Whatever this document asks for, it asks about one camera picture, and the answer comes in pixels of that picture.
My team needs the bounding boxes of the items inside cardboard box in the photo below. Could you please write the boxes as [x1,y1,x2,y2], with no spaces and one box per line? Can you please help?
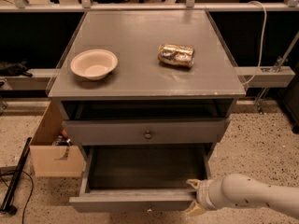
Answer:
[52,129,72,146]

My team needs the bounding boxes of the black floor cable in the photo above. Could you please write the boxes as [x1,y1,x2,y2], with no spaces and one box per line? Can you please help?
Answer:
[0,170,35,224]

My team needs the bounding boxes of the black bag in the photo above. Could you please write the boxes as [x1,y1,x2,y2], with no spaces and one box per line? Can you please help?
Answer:
[0,61,32,77]

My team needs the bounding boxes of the grey top drawer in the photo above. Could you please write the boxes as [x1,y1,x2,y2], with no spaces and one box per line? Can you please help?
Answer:
[63,119,230,146]

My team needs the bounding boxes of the grey drawer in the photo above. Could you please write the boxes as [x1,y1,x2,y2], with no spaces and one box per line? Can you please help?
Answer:
[69,144,210,213]
[63,119,230,146]

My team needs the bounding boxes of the white cable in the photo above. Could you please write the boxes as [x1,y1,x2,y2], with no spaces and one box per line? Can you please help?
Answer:
[239,0,268,86]

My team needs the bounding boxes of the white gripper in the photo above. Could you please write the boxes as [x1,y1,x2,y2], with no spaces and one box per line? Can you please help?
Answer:
[185,179,225,217]

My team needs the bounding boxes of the grey drawer cabinet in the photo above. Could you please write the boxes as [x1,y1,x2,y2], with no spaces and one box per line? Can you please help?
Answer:
[45,8,247,161]

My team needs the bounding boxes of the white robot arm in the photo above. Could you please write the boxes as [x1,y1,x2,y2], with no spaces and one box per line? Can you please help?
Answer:
[186,174,299,219]

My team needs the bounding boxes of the metal railing frame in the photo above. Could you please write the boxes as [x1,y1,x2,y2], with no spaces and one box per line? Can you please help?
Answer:
[0,0,299,12]

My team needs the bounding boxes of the cardboard box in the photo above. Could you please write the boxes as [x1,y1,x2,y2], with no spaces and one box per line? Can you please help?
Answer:
[30,103,85,177]

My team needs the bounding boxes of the white paper bowl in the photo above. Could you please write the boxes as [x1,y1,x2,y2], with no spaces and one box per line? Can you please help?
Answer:
[70,49,118,80]

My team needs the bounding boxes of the black pole stand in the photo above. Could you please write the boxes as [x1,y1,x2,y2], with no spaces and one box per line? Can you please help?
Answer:
[0,137,31,216]

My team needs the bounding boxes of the crushed golden can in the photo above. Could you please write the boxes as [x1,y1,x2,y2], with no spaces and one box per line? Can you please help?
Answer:
[158,44,194,68]

